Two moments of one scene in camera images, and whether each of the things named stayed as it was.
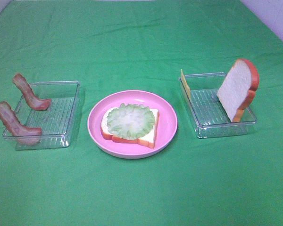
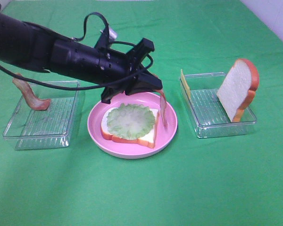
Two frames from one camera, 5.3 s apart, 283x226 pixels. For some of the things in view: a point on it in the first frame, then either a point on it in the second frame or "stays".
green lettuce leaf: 130,121 stays
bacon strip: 42,104 stays
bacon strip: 28,136 → 163,108
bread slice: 148,141 stays
